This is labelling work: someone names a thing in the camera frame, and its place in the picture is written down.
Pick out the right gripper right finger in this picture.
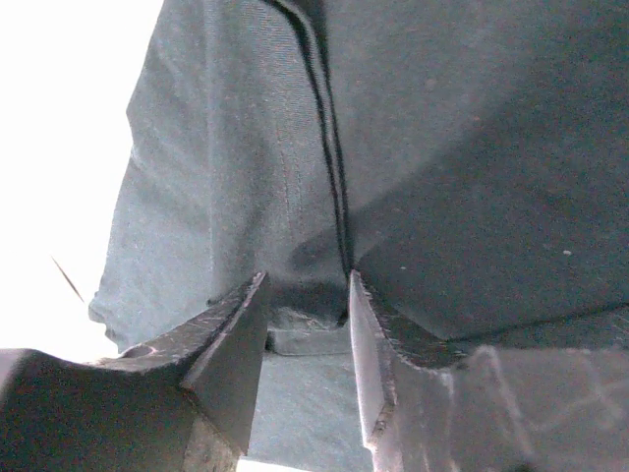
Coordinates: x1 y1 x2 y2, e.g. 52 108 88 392
349 273 628 471

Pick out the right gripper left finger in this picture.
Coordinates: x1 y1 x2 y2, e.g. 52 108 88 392
1 272 269 471

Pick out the black t shirt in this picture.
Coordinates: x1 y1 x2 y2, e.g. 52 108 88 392
88 1 628 471

